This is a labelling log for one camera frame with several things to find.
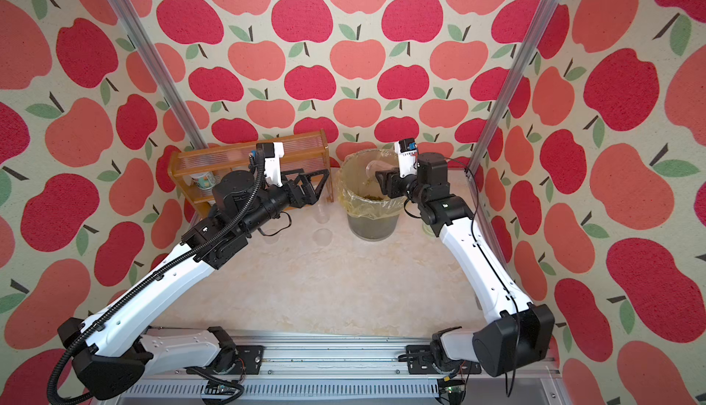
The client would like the green jar lid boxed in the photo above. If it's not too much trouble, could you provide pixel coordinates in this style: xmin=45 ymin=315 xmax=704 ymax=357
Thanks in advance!
xmin=422 ymin=224 xmax=436 ymax=237

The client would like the short clear plastic jar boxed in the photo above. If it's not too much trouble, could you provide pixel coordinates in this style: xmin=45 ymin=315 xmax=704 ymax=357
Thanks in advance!
xmin=365 ymin=159 xmax=396 ymax=181

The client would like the short jar clear lid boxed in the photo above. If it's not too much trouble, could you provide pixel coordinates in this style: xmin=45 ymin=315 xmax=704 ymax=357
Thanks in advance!
xmin=313 ymin=229 xmax=333 ymax=247

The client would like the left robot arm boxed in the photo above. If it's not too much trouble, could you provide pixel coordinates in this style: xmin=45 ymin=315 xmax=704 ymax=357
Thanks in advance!
xmin=47 ymin=166 xmax=329 ymax=404

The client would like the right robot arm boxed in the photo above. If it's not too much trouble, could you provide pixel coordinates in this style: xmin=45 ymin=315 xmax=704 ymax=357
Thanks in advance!
xmin=375 ymin=153 xmax=555 ymax=377

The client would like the yellow plastic bin liner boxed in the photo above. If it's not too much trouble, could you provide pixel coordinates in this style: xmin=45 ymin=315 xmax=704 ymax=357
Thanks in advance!
xmin=335 ymin=149 xmax=406 ymax=221

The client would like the metal mesh trash bin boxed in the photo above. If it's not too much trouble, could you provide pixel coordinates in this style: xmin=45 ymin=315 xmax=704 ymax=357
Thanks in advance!
xmin=345 ymin=148 xmax=420 ymax=243

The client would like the green white cup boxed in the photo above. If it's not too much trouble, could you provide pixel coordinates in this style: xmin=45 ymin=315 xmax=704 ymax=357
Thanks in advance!
xmin=190 ymin=171 xmax=217 ymax=190

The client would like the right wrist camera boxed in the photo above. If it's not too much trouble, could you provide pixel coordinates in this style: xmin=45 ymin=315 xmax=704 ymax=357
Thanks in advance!
xmin=393 ymin=138 xmax=418 ymax=178

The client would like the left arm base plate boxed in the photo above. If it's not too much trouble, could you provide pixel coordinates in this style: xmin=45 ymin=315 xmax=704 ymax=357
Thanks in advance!
xmin=186 ymin=343 xmax=265 ymax=377

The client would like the aluminium frame rail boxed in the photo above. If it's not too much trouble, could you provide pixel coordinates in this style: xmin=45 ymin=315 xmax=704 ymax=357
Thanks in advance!
xmin=111 ymin=328 xmax=570 ymax=404

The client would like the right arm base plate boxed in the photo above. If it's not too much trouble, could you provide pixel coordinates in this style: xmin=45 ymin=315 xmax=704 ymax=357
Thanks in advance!
xmin=397 ymin=344 xmax=483 ymax=377

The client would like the left aluminium corner post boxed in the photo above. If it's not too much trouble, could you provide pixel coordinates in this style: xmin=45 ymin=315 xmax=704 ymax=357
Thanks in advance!
xmin=108 ymin=0 xmax=208 ymax=150

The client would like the aluminium corner post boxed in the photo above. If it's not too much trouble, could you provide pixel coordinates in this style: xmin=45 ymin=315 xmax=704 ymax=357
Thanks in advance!
xmin=108 ymin=0 xmax=208 ymax=150
xmin=466 ymin=0 xmax=561 ymax=183

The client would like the right aluminium corner post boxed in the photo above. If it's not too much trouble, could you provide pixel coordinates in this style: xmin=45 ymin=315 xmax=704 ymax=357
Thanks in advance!
xmin=466 ymin=0 xmax=561 ymax=183

